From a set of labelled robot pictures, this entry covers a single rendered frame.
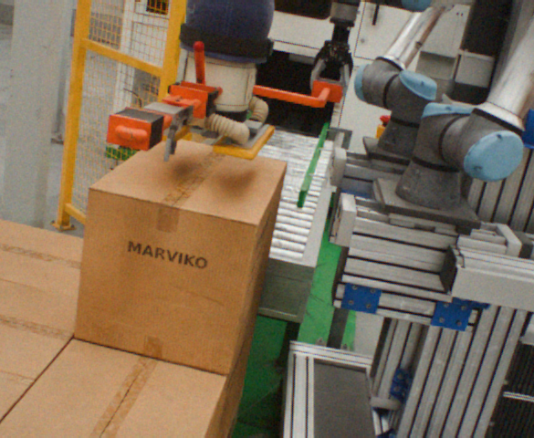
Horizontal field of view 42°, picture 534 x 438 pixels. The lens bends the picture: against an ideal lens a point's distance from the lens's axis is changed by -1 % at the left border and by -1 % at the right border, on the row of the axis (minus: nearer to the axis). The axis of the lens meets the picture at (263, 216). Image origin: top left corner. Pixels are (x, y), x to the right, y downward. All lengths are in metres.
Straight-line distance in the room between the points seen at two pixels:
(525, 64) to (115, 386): 1.13
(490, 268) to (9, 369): 1.10
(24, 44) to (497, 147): 2.19
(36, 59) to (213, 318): 1.77
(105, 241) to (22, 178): 1.65
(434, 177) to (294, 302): 0.87
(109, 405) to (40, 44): 1.90
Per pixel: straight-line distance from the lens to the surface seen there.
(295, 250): 2.59
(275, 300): 2.34
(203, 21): 1.69
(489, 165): 1.52
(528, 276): 1.66
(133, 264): 1.67
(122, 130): 1.18
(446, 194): 1.65
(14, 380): 1.66
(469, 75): 1.88
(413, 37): 2.27
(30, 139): 3.23
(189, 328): 1.70
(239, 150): 1.64
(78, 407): 1.58
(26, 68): 3.18
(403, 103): 2.11
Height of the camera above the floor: 1.48
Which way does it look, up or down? 19 degrees down
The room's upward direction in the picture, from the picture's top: 11 degrees clockwise
